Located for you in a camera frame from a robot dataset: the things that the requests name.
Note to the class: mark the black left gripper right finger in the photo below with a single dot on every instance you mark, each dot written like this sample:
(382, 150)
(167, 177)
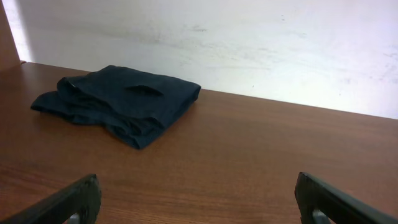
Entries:
(320, 202)

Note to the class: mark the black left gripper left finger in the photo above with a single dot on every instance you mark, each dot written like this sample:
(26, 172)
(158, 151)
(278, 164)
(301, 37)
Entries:
(77, 203)

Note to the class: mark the folded navy blue garment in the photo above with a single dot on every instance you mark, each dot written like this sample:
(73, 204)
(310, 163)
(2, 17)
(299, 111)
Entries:
(137, 107)

